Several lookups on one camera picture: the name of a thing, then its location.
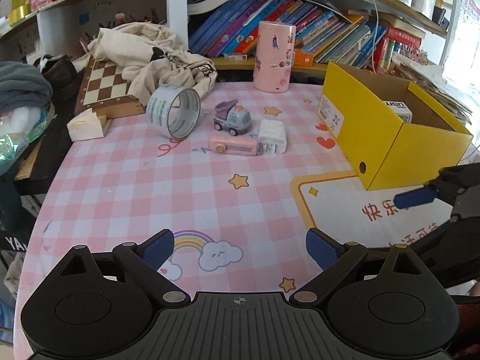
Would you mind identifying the usmile white orange box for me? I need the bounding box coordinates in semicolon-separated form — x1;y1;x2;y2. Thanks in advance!
383;100;413;124

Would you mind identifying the pink utility knife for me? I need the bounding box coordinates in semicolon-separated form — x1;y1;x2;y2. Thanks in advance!
209;135;263;156

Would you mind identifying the clear packing tape roll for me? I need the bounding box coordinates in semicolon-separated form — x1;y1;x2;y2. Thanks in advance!
145;85;201;140

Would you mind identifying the grey purple toy truck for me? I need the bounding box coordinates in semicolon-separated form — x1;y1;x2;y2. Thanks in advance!
213;99;251;137

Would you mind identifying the white desk mat with text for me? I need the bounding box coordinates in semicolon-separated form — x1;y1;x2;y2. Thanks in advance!
290;171;452;248

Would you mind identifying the yellow cardboard box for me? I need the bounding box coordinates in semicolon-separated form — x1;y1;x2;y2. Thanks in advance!
317;63;472;190

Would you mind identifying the stack of papers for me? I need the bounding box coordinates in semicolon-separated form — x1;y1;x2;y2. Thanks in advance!
389;52;473;125

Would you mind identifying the white charger adapter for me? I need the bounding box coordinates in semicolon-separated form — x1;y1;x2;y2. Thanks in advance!
257;119;287;155

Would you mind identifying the torn white paper box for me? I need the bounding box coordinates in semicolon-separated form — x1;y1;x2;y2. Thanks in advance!
67;109;112;142

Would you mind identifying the wooden chess board box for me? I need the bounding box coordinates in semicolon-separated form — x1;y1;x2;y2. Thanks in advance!
74;56;145;119

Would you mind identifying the iridescent plastic bag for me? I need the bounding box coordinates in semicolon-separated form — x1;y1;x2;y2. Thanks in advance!
0;102;55;175

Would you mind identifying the pink sticker cylinder canister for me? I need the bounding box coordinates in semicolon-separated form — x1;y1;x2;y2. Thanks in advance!
253;21;296;94

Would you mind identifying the cream canvas tote bag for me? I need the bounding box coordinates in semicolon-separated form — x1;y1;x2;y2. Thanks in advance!
88;22;217;106

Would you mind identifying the grey folded blanket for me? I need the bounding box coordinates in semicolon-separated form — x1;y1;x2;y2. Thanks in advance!
0;61;53;114

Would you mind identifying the row of children's books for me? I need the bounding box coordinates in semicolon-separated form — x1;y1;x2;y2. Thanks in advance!
189;0;428;73

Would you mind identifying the white charging cable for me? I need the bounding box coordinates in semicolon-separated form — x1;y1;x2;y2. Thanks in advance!
352;0;380;73

